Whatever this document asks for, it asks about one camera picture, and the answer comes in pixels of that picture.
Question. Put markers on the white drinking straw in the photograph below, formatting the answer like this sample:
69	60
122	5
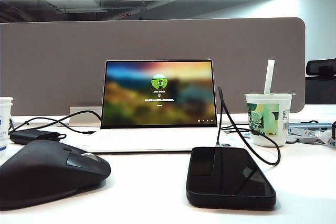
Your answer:
269	77

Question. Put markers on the green printed drink cup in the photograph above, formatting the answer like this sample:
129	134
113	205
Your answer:
270	119

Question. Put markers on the brown fabric desk divider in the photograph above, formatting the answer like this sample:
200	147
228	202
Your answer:
52	64

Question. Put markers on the black office chair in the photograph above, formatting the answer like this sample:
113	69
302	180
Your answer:
320	87

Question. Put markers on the white laptop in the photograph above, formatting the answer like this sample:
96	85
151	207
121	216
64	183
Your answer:
157	103

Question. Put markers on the white paper cup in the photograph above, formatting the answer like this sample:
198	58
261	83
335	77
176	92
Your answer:
4	119

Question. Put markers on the black computer mouse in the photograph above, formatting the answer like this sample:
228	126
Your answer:
47	174

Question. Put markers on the black laptop power brick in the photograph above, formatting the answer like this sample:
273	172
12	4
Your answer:
29	136

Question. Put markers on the black phone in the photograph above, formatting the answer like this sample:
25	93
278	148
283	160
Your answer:
231	182

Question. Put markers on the blue grey USB hub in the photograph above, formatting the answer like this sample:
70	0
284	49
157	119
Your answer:
309	125

